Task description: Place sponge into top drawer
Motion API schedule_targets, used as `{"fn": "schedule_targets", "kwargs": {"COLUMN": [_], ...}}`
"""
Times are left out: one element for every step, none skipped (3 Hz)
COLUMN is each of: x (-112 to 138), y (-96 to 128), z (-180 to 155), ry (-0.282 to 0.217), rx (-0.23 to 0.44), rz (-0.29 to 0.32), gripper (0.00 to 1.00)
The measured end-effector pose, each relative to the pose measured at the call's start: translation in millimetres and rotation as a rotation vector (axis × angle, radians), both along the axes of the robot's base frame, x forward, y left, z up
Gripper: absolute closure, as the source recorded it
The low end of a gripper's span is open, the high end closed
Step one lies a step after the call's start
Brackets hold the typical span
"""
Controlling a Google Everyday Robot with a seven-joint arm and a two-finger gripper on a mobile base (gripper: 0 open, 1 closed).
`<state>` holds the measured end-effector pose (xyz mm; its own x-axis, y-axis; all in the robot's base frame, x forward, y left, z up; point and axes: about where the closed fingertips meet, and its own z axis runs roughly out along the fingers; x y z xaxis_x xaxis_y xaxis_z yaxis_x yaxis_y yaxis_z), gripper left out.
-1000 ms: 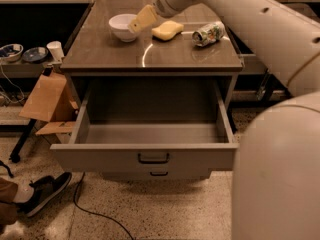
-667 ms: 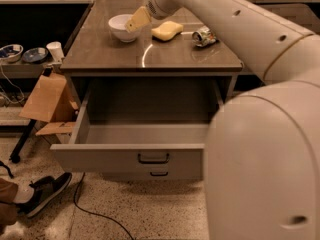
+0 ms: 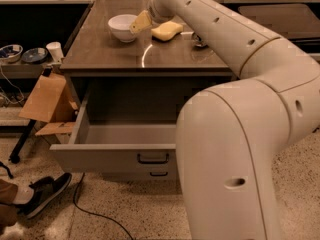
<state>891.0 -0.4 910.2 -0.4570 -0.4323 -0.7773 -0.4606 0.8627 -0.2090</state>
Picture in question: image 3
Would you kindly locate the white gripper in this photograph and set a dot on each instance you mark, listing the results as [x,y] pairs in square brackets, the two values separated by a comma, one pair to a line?
[154,13]

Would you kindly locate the yellow sponge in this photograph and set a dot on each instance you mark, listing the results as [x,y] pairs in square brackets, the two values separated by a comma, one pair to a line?
[167,31]

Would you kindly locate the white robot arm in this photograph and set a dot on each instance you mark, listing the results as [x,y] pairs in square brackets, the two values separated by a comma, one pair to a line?
[227,135]

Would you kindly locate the grey drawer cabinet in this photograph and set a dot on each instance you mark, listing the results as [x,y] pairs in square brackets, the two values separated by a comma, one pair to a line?
[97,56]

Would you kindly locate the open grey top drawer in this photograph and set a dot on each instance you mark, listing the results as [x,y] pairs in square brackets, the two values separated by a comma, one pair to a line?
[124,128]

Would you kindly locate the lower grey drawer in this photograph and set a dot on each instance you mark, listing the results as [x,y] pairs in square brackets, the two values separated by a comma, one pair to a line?
[140,176]

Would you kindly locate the white ceramic bowl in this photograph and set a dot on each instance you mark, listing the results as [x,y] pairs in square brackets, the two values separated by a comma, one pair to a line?
[120,27]

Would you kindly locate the crushed printed drink can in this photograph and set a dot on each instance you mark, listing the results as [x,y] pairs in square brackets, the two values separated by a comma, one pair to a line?
[197,41]

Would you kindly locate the white paper cup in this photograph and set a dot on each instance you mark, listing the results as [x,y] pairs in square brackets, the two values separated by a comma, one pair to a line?
[55,50]

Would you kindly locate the dark blue plate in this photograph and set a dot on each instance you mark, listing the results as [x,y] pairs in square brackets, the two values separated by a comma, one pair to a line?
[35,56]

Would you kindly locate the brown cardboard box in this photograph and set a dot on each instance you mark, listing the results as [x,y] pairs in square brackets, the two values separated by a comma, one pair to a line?
[51,102]

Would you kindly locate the blue patterned bowl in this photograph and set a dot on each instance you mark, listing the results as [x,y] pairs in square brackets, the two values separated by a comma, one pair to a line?
[10,53]

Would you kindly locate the left side shelf table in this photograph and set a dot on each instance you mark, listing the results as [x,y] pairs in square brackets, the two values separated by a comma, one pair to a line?
[17,82]

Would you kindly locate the black sneaker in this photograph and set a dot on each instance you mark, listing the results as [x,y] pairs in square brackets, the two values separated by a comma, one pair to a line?
[45,190]

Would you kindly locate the person's leg brown trousers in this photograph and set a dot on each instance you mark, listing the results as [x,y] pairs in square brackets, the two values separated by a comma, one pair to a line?
[12,195]

